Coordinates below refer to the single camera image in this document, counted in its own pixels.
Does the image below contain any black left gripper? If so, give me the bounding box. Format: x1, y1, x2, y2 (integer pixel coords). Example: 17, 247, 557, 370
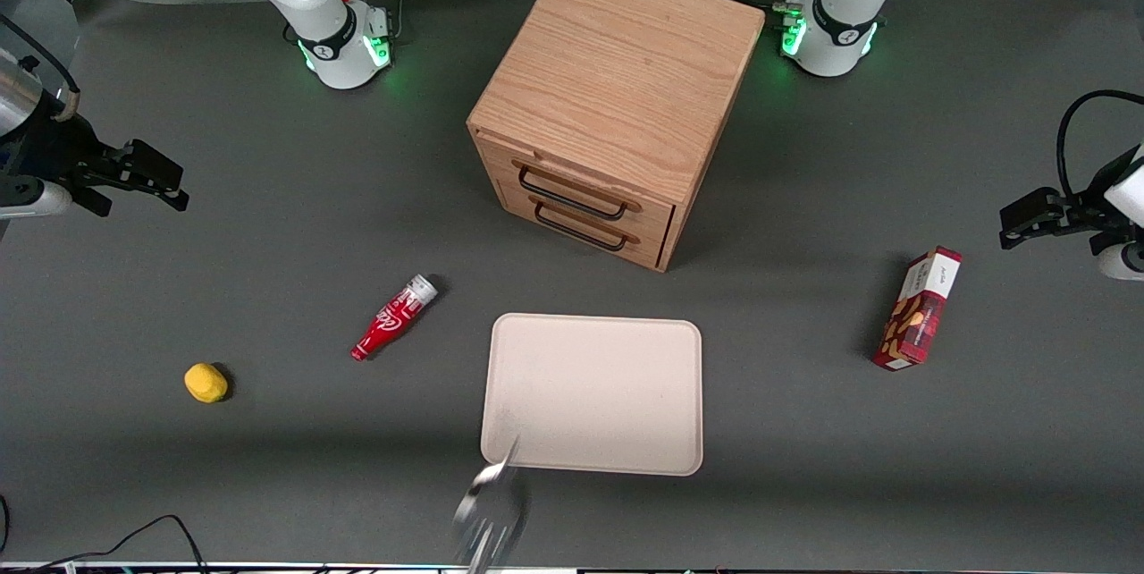
998, 145, 1144, 256

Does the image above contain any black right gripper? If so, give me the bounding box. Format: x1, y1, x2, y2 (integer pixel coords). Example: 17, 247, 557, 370
0, 112, 191, 218

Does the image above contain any wooden drawer cabinet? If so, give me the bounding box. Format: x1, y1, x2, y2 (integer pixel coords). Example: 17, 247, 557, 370
466, 0, 768, 274

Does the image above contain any red plaid cookie box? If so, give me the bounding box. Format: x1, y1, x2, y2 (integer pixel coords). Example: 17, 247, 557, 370
872, 246, 964, 372

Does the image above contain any yellow lemon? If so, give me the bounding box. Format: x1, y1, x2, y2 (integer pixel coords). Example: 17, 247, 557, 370
184, 363, 230, 404

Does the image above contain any red cola bottle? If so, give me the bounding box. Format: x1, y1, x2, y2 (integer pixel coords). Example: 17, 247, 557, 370
350, 274, 440, 363

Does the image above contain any silver metal fork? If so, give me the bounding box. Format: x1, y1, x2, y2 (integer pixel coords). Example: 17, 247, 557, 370
451, 435, 530, 574

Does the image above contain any beige rectangular tray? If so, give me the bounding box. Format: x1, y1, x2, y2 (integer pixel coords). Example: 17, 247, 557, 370
480, 313, 704, 477

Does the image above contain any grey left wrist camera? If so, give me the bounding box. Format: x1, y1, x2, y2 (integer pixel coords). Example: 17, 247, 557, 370
1098, 234, 1144, 283

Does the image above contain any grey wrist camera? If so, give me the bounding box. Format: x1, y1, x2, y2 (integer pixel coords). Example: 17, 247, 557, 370
1098, 234, 1144, 283
0, 176, 73, 220

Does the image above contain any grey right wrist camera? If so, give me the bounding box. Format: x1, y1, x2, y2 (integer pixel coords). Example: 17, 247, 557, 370
0, 176, 73, 220

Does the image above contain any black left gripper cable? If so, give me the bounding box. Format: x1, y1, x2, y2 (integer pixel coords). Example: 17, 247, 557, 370
1056, 89, 1144, 201

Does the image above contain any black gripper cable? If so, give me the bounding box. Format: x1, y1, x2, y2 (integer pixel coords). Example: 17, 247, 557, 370
0, 13, 83, 122
1056, 89, 1144, 201

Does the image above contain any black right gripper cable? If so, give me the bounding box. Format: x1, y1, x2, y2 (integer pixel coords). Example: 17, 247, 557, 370
0, 13, 83, 122

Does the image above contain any black cable at table edge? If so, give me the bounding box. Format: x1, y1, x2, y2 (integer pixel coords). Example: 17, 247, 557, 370
0, 494, 212, 574

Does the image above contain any wooden drawer with chipped handle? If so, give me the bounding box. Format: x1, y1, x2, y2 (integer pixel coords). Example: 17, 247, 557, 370
476, 131, 677, 241

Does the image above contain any wooden drawer with intact handle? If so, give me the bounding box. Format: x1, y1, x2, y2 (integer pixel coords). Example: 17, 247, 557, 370
494, 184, 671, 273

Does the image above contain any black metal drawer handle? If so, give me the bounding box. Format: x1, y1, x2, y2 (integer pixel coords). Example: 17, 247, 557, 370
512, 159, 644, 222
533, 196, 641, 254

